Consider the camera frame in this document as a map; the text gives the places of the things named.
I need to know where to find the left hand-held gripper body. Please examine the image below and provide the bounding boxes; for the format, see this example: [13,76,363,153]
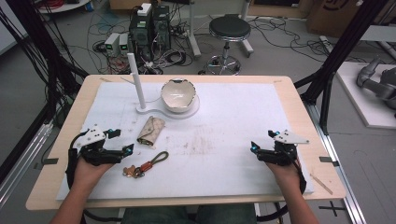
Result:
[74,124,126,167]

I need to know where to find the wooden table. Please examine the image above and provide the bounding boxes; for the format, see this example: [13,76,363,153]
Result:
[25,74,347,212]

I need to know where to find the person's right hand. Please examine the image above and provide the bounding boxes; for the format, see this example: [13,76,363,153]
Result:
[265,158,304,189]

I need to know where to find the person's left hand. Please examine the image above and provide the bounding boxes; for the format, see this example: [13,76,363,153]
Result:
[73,156,117,189]

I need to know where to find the beige quilted key case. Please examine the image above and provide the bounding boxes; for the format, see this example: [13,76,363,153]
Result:
[136,115,166,147]

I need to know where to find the black metal frame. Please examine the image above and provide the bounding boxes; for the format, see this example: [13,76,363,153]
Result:
[293,0,383,135]

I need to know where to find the cardboard box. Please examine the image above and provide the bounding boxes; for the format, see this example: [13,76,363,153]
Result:
[305,0,396,39]

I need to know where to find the black frame with cables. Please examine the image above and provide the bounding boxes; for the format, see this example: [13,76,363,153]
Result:
[0,0,91,132]

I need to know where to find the thin wooden stick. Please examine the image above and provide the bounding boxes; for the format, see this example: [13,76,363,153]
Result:
[309,173,333,196]

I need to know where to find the white platform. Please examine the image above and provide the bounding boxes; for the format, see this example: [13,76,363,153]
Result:
[335,61,396,130]

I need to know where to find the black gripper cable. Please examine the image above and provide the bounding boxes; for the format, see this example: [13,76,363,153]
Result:
[64,132,91,189]
[291,154,308,196]

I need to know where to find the white shell-shaped bowl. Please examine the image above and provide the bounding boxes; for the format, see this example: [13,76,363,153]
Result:
[160,77,197,114]

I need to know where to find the white foam mat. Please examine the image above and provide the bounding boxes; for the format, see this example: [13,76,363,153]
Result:
[55,80,315,201]

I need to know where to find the black tape piece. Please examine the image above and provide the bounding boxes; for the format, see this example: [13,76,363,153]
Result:
[318,155,341,168]
[33,157,60,171]

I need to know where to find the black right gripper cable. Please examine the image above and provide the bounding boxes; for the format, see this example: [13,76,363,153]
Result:
[291,154,308,196]

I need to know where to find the keychain with olive loop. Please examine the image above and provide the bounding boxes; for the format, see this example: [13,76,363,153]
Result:
[121,150,170,179]

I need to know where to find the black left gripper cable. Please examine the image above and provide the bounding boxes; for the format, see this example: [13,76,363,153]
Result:
[64,132,91,189]

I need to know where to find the black computer tower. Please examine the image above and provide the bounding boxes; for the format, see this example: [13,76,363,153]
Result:
[151,4,172,51]
[128,4,155,61]

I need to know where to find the aluminium rail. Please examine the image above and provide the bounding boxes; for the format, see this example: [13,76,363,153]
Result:
[304,102,369,224]
[0,121,54,207]

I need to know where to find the grey power supply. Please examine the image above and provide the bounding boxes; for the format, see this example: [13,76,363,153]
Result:
[104,32,121,58]
[118,33,131,53]

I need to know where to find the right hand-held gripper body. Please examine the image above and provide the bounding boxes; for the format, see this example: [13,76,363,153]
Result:
[257,129,311,167]

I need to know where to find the white box on tower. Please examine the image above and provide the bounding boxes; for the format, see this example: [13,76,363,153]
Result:
[136,2,153,18]

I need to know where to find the white stand with pole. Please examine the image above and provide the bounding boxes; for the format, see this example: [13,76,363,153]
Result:
[126,52,201,120]

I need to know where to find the black round stool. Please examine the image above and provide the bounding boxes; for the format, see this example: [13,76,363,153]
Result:
[205,13,253,77]

